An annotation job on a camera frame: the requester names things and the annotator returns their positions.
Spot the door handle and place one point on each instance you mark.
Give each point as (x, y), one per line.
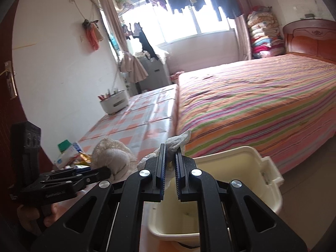
(10, 81)

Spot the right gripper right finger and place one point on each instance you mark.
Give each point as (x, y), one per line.
(183, 166)

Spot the left human hand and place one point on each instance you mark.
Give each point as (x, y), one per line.
(28, 215)

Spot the right pink curtain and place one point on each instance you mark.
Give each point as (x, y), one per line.
(243, 38)

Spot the striped bed cover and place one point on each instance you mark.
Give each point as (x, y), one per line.
(283, 106)

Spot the white lace cloth bundle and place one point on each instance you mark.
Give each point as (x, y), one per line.
(116, 156)

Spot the wooden red headboard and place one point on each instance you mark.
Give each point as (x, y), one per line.
(314, 38)

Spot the green white snack package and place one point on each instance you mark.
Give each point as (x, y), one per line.
(69, 152)

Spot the pink curtain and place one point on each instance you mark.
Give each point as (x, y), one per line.
(243, 38)
(129, 63)

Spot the stack of folded blankets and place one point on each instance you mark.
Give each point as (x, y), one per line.
(264, 32)

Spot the grey cabinet by window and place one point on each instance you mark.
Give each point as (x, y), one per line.
(158, 75)

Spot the left pink curtain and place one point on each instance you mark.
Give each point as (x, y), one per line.
(129, 63)

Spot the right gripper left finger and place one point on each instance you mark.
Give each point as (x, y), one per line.
(158, 164)

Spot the white tissue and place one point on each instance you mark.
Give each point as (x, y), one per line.
(172, 144)

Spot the checkered pink tablecloth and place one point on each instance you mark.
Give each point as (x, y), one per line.
(149, 120)

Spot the orange cloth on wall hook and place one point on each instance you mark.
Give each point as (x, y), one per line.
(92, 33)

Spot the yellow snack wrapper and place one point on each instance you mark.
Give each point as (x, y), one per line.
(82, 159)

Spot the white round storage container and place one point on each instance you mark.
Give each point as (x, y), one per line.
(113, 103)

